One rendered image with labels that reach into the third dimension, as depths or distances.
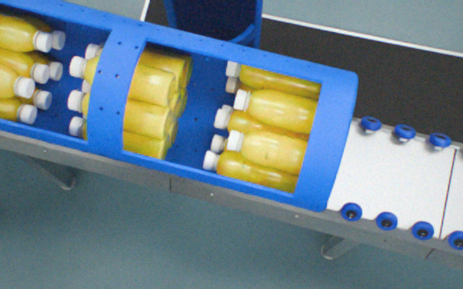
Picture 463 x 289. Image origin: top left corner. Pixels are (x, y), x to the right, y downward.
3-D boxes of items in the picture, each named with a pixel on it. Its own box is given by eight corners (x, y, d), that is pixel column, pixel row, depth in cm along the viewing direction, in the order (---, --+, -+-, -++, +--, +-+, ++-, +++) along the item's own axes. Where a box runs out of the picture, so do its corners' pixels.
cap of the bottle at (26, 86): (20, 99, 130) (29, 102, 130) (16, 88, 126) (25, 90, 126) (28, 85, 132) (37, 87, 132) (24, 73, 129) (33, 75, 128)
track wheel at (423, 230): (438, 229, 133) (437, 222, 135) (415, 223, 133) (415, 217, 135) (430, 244, 136) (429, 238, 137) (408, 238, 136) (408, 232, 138)
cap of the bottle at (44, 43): (39, 31, 130) (47, 34, 130) (47, 31, 134) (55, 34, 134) (35, 50, 131) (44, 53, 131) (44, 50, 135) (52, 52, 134)
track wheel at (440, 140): (450, 150, 139) (454, 141, 138) (429, 144, 139) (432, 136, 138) (448, 142, 143) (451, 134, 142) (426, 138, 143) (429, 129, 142)
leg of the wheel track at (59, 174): (73, 192, 236) (15, 148, 176) (58, 187, 237) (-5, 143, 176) (78, 176, 238) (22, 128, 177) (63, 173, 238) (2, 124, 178)
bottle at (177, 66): (185, 56, 127) (95, 34, 128) (176, 91, 126) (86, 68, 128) (190, 63, 134) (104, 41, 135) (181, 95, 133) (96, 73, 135)
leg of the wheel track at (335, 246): (335, 261, 229) (370, 241, 168) (319, 257, 229) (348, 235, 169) (338, 245, 230) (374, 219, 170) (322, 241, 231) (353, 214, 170)
